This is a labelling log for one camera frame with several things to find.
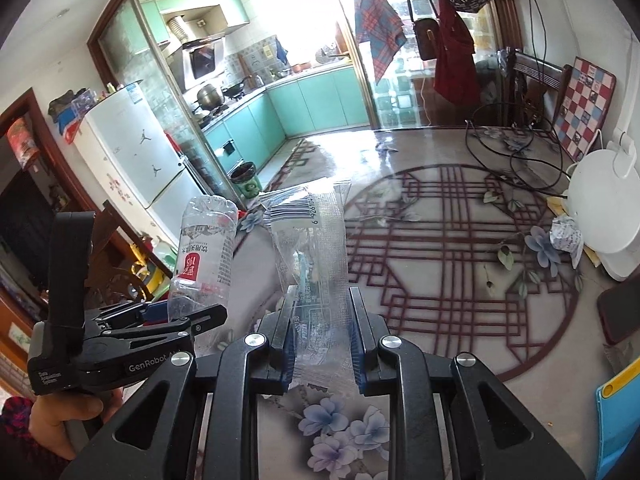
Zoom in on steel cooking pot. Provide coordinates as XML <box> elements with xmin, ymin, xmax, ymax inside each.
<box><xmin>196</xmin><ymin>84</ymin><xmax>225</xmax><ymax>110</ymax></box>

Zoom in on dark phone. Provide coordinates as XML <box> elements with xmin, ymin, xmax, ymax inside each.
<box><xmin>596</xmin><ymin>285</ymin><xmax>640</xmax><ymax>345</ymax></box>

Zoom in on plaid hanging towel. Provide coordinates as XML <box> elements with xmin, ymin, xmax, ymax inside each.
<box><xmin>355</xmin><ymin>0</ymin><xmax>407</xmax><ymax>83</ymax></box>

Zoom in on teal kitchen base cabinets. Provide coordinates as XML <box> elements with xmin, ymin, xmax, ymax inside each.
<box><xmin>202</xmin><ymin>67</ymin><xmax>373</xmax><ymax>181</ymax></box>

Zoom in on black cable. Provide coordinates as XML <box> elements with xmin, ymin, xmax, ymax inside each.
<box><xmin>465</xmin><ymin>102</ymin><xmax>576</xmax><ymax>196</ymax></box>

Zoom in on white refrigerator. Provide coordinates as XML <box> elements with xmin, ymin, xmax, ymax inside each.
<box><xmin>80</xmin><ymin>80</ymin><xmax>238</xmax><ymax>226</ymax></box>

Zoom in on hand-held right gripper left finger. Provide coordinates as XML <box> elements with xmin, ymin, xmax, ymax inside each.
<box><xmin>60</xmin><ymin>299</ymin><xmax>297</xmax><ymax>480</ymax></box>

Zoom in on red hanging ornament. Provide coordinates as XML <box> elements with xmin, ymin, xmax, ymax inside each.
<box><xmin>6</xmin><ymin>116</ymin><xmax>40</xmax><ymax>167</ymax></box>

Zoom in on black handbag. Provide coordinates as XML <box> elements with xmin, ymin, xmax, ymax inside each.
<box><xmin>404</xmin><ymin>0</ymin><xmax>440</xmax><ymax>61</ymax></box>

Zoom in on steel range hood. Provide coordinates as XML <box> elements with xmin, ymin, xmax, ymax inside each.
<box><xmin>180</xmin><ymin>35</ymin><xmax>226</xmax><ymax>93</ymax></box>

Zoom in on crumpled white blue paper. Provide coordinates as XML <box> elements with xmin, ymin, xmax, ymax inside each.
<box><xmin>549</xmin><ymin>214</ymin><xmax>585</xmax><ymax>267</ymax></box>

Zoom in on glass sliding door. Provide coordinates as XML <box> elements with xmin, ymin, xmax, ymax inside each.
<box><xmin>345</xmin><ymin>0</ymin><xmax>506</xmax><ymax>128</ymax></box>

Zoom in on dark red garment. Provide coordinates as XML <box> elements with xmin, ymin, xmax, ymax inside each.
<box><xmin>432</xmin><ymin>0</ymin><xmax>482</xmax><ymax>107</ymax></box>

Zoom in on dark wooden chair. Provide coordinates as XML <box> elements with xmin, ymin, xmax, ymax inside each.
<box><xmin>497</xmin><ymin>47</ymin><xmax>571</xmax><ymax>128</ymax></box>

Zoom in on dark green cloth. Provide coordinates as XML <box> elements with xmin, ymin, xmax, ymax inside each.
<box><xmin>48</xmin><ymin>90</ymin><xmax>88</xmax><ymax>116</ymax></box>

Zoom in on carved wooden chair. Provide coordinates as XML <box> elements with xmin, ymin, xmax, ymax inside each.
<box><xmin>82</xmin><ymin>200</ymin><xmax>173</xmax><ymax>311</ymax></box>

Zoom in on white desk lamp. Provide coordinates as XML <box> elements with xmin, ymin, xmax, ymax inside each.
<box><xmin>565</xmin><ymin>129</ymin><xmax>640</xmax><ymax>282</ymax></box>

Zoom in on red blue packet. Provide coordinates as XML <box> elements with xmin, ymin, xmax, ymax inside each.
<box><xmin>55</xmin><ymin>112</ymin><xmax>86</xmax><ymax>143</ymax></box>

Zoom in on clear plastic barcode wrapper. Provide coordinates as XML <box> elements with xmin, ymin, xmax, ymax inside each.
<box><xmin>259</xmin><ymin>182</ymin><xmax>357</xmax><ymax>397</ymax></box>

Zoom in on teal kitchen wall cabinets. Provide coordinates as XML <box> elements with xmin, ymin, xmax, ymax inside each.
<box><xmin>140</xmin><ymin>0</ymin><xmax>248</xmax><ymax>43</ymax></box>

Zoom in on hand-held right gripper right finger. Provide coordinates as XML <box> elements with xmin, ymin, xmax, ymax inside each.
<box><xmin>348</xmin><ymin>286</ymin><xmax>587</xmax><ymax>480</ymax></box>

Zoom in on silver vent duct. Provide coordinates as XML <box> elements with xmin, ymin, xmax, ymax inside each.
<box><xmin>166</xmin><ymin>16</ymin><xmax>191</xmax><ymax>43</ymax></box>

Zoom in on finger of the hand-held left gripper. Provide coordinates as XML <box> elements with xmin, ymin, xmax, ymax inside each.
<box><xmin>102</xmin><ymin>304</ymin><xmax>229</xmax><ymax>346</ymax></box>
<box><xmin>92</xmin><ymin>301</ymin><xmax>168</xmax><ymax>331</ymax></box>

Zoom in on green trash bin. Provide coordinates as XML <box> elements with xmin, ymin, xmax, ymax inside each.
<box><xmin>229</xmin><ymin>161</ymin><xmax>262</xmax><ymax>198</ymax></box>

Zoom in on checkered seat cushion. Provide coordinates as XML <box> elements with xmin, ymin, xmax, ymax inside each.
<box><xmin>552</xmin><ymin>56</ymin><xmax>617</xmax><ymax>163</ymax></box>

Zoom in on green detergent bottle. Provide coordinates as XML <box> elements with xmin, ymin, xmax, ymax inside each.
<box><xmin>150</xmin><ymin>237</ymin><xmax>176</xmax><ymax>268</ymax></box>

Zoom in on clear bottle with red label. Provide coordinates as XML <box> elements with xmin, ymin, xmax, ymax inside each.
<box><xmin>167</xmin><ymin>194</ymin><xmax>238</xmax><ymax>323</ymax></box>

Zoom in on blue transparent box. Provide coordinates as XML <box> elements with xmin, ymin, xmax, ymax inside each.
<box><xmin>72</xmin><ymin>89</ymin><xmax>101</xmax><ymax>113</ymax></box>

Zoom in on person's left hand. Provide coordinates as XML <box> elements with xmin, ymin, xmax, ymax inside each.
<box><xmin>27</xmin><ymin>389</ymin><xmax>125</xmax><ymax>462</ymax></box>

